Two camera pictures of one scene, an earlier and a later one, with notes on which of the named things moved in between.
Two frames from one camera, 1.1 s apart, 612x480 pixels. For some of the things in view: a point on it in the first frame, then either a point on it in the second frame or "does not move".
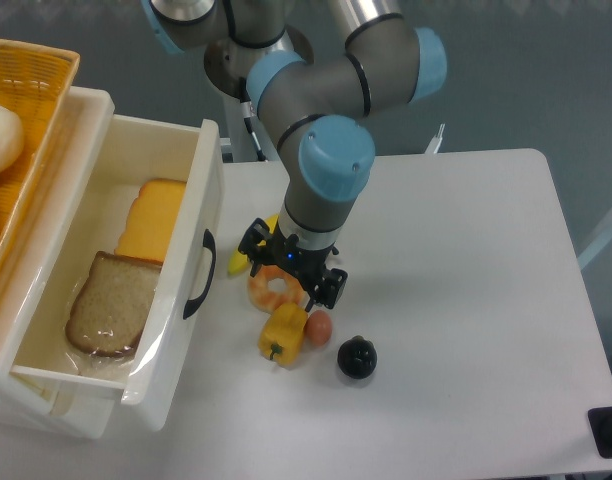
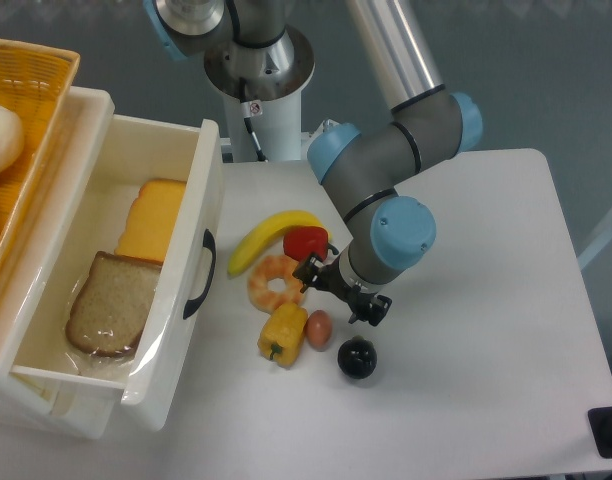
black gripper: (286, 253) to (313, 271)
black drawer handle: (209, 243) does not move
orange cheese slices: (151, 219) does not move
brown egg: (317, 329) does not move
